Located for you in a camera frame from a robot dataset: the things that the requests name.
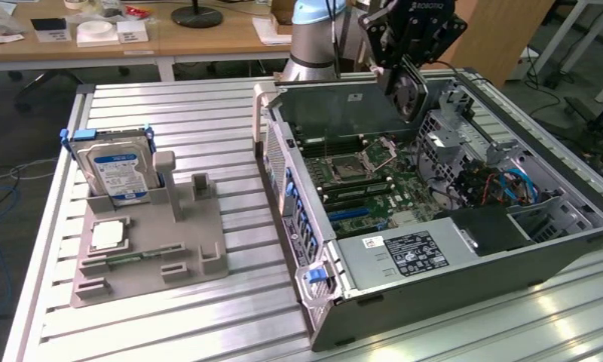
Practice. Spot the clear plastic bag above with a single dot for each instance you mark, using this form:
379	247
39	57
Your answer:
0	19

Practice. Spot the small white box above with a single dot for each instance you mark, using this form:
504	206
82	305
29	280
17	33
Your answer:
130	32

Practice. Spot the CPU socket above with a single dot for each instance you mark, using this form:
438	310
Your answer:
347	166

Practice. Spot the silver CPU chip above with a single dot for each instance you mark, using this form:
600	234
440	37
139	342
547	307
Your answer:
107	234

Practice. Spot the hard disk with blue bracket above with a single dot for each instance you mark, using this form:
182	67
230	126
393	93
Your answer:
115	169

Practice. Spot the metal socket cover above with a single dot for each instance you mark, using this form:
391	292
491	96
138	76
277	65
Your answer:
379	151

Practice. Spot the dark grey PC case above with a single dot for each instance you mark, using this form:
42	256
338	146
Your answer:
482	286

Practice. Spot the brown cardboard box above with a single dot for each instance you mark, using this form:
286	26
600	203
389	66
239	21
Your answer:
281	11

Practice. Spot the white round dish on base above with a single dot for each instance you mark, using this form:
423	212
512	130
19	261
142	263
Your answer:
97	34

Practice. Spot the green RAM stick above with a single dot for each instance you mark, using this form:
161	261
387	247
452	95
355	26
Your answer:
130	258

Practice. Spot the black box with white label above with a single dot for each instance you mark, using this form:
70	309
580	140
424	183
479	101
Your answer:
49	28

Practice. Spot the white paper slip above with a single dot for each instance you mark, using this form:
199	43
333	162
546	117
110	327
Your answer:
5	38

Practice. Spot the grey plastic parts rack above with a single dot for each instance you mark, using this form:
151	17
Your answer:
150	271

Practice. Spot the blue case latch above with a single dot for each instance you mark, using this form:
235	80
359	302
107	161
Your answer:
315	275

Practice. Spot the silver power supply with label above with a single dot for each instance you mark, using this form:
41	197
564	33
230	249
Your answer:
362	264

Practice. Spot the graphics card with fan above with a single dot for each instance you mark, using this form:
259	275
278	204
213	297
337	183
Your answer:
407	94

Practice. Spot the blue long expansion slot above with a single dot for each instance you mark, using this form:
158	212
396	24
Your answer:
349	215

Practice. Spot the white table frame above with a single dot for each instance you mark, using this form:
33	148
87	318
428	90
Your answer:
572	34

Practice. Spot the black round lamp base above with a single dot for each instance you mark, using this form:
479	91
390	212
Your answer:
195	18

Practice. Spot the white paper stack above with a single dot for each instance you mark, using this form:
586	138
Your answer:
271	35

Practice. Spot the installed dark RAM stick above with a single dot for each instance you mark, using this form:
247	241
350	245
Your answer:
357	189

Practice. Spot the wooden cabinet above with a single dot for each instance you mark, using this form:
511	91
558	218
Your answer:
502	37

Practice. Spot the green motherboard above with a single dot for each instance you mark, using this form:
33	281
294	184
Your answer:
407	188

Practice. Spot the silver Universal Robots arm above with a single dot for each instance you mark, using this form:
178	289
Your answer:
317	49

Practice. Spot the metal disk bay cage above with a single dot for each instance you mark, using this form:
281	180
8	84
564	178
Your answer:
447	143

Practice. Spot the wooden desk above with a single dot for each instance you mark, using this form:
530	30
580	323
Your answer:
170	41

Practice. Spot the red packet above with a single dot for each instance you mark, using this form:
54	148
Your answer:
135	11

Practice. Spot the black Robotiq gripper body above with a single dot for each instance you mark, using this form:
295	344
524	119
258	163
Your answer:
422	30

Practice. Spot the white tape roll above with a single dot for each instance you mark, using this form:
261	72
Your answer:
74	3

